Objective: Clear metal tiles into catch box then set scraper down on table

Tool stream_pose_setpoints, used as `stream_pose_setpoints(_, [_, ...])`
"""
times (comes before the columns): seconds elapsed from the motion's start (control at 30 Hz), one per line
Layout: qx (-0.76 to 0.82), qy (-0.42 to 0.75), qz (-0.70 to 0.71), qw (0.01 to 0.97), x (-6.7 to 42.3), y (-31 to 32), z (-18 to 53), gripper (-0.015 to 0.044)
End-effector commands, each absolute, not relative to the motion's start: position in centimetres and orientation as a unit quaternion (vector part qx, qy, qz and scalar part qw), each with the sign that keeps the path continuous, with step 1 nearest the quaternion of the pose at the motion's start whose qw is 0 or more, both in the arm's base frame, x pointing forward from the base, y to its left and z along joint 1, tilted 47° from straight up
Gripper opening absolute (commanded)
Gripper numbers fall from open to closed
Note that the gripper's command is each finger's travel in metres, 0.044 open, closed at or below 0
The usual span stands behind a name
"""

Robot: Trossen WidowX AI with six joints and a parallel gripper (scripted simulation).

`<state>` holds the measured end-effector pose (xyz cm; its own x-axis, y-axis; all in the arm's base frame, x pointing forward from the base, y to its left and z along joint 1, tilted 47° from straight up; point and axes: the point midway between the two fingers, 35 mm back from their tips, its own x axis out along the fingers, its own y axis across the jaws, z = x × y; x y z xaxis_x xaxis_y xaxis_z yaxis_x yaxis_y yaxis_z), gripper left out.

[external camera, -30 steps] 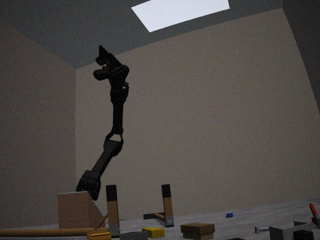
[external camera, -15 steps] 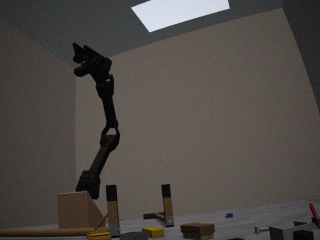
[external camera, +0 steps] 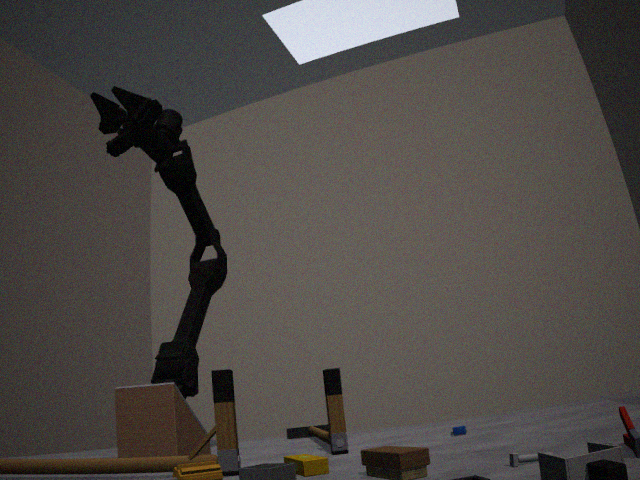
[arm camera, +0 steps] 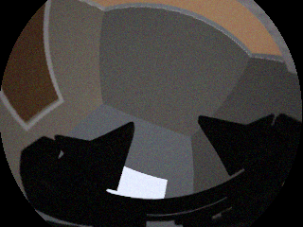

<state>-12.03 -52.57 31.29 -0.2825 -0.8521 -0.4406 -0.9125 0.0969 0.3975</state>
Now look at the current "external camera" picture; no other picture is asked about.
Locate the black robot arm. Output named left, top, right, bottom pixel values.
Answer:
left=106, top=109, right=227, bottom=400

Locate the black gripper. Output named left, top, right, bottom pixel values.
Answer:
left=90, top=86, right=163, bottom=150

